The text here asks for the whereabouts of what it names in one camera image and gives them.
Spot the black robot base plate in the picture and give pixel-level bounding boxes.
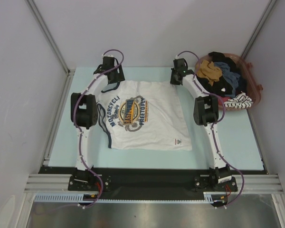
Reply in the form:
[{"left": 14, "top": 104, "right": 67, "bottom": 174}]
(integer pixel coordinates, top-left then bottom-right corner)
[{"left": 39, "top": 166, "right": 268, "bottom": 202}]

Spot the black garment pile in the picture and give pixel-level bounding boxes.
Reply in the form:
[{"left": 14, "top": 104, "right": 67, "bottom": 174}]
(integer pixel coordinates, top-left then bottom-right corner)
[{"left": 197, "top": 52, "right": 247, "bottom": 98}]

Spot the red garment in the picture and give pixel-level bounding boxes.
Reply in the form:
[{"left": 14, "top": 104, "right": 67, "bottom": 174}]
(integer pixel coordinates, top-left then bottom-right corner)
[{"left": 218, "top": 96, "right": 231, "bottom": 106}]

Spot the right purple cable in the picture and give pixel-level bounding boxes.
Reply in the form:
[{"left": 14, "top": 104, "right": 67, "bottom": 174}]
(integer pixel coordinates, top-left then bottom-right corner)
[{"left": 175, "top": 50, "right": 247, "bottom": 209}]

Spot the purple cable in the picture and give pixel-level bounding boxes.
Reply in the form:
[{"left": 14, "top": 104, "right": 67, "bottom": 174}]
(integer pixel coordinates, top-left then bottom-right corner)
[
  {"left": 72, "top": 49, "right": 125, "bottom": 209},
  {"left": 175, "top": 50, "right": 247, "bottom": 209}
]

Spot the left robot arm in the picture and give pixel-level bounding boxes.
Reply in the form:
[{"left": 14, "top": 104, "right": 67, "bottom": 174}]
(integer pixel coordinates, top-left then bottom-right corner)
[{"left": 68, "top": 55, "right": 125, "bottom": 191}]

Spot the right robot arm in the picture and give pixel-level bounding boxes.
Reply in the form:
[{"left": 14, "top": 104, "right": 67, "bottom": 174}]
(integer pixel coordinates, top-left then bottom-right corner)
[{"left": 170, "top": 57, "right": 232, "bottom": 190}]

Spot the white cable duct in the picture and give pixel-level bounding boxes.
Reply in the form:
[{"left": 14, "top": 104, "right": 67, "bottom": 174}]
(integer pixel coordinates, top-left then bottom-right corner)
[{"left": 35, "top": 192, "right": 227, "bottom": 204}]

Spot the pink plastic laundry basket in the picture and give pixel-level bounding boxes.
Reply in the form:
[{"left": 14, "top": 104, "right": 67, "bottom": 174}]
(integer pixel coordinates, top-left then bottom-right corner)
[{"left": 195, "top": 53, "right": 263, "bottom": 111}]

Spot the white graphic tank top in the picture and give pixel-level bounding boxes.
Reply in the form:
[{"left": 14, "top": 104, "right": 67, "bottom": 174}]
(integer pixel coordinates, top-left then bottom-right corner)
[{"left": 97, "top": 81, "right": 192, "bottom": 151}]

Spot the black white striped garment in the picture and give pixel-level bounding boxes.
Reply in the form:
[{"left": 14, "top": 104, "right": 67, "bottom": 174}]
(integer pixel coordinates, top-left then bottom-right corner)
[{"left": 224, "top": 93, "right": 254, "bottom": 109}]

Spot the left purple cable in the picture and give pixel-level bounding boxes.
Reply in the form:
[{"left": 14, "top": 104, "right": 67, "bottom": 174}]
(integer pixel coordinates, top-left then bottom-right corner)
[{"left": 72, "top": 49, "right": 125, "bottom": 209}]

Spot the aluminium frame rail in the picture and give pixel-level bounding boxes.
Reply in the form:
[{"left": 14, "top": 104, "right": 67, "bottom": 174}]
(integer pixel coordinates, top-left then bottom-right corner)
[{"left": 24, "top": 69, "right": 75, "bottom": 194}]

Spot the mustard yellow garment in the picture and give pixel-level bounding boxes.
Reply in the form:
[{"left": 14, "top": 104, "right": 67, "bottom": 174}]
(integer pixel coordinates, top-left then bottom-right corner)
[{"left": 197, "top": 59, "right": 222, "bottom": 86}]

